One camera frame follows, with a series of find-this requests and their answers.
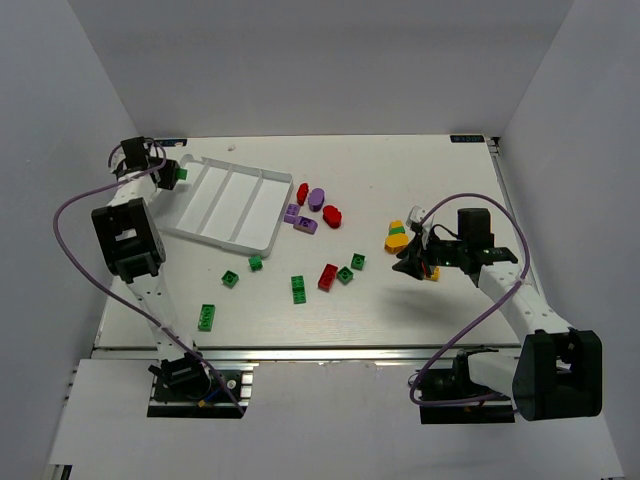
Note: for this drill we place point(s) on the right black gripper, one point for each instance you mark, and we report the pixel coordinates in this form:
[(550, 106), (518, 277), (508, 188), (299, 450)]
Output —
[(422, 256)]

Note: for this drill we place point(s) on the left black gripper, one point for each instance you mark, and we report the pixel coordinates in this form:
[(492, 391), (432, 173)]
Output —
[(167, 174)]

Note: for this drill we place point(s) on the yellow green lego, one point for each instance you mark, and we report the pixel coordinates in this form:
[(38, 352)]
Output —
[(396, 239)]

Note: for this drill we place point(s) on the green small cube lego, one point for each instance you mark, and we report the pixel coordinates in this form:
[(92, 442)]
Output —
[(182, 173)]

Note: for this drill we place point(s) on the green square lego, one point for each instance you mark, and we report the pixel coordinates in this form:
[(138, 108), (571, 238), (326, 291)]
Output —
[(230, 278)]

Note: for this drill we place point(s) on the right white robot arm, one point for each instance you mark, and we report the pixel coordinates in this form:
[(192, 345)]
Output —
[(558, 372)]

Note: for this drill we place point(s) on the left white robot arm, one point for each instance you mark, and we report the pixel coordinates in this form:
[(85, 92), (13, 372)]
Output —
[(133, 251)]

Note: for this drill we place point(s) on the green flat lego right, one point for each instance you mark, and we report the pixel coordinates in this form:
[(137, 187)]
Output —
[(358, 261)]

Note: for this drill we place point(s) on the green flat lego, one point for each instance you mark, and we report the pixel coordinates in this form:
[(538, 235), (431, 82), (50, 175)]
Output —
[(345, 275), (358, 261)]

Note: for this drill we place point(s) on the green flat lego left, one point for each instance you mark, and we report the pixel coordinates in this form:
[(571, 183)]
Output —
[(345, 275)]

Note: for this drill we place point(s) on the red rectangular lego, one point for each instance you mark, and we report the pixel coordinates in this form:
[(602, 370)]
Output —
[(327, 277)]

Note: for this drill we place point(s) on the red oval lego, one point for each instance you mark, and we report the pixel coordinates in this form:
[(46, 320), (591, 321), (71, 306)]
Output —
[(332, 216)]

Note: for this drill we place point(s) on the white divided sorting tray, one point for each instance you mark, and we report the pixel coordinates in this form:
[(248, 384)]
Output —
[(230, 206)]

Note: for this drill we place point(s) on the purple oval lego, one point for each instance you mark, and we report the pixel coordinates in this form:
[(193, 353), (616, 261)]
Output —
[(316, 199)]

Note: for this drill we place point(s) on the purple curved lego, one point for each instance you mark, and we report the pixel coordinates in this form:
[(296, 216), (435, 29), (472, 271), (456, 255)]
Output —
[(305, 224)]

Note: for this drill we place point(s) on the green stacked lego pair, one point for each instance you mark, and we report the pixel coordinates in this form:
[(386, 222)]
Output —
[(298, 289)]

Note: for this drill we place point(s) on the red rounded lego upper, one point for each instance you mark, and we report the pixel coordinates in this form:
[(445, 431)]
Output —
[(302, 193)]

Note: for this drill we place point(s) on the purple square lego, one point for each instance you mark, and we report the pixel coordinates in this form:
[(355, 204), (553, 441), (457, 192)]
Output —
[(291, 213)]

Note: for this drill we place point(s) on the small green number lego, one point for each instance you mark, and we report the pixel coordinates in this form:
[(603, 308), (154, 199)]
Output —
[(255, 263)]

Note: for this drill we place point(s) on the green long lego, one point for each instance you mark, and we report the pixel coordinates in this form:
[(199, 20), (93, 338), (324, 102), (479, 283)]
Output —
[(206, 317)]

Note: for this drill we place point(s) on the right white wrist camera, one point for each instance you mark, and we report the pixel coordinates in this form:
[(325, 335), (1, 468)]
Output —
[(415, 221)]

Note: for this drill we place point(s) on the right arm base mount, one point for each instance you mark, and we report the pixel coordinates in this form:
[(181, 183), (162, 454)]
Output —
[(481, 404)]

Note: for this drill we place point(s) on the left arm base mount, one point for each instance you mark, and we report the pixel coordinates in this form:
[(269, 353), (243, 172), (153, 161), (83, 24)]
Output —
[(187, 389)]

